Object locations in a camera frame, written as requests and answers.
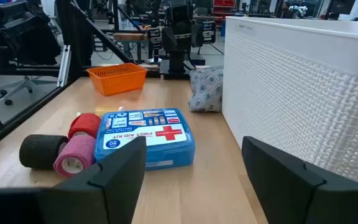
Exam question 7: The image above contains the pink bandage roll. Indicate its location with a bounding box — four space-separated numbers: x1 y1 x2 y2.
53 132 96 179

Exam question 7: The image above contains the silver aluminium extrusion post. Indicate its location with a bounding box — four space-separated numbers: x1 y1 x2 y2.
57 45 71 88

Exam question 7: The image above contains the black bandage roll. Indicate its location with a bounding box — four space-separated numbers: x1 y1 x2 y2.
19 134 70 170

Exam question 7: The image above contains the red tool cabinet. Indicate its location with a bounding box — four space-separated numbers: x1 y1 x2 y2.
212 0 237 17

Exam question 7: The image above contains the small red block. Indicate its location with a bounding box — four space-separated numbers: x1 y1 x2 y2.
68 113 102 140

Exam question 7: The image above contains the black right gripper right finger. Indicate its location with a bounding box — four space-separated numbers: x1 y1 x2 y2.
242 136 358 224

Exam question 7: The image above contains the blue first aid kit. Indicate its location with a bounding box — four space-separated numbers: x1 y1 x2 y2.
93 108 196 170

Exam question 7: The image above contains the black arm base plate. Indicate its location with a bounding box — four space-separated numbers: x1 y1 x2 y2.
159 58 206 80

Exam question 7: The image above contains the black office chair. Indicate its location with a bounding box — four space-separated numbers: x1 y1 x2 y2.
0 0 62 106

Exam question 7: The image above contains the white textured plastic basket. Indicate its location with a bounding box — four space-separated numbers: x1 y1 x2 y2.
221 16 358 189

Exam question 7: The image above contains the orange plastic mesh basket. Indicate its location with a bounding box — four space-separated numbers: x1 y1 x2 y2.
86 62 148 96

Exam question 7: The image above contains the person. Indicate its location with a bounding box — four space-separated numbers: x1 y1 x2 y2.
280 1 295 19

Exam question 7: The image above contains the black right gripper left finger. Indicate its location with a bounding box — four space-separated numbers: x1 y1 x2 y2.
37 136 147 224

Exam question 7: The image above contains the grey patterned cloth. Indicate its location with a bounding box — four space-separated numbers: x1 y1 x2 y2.
188 65 224 113

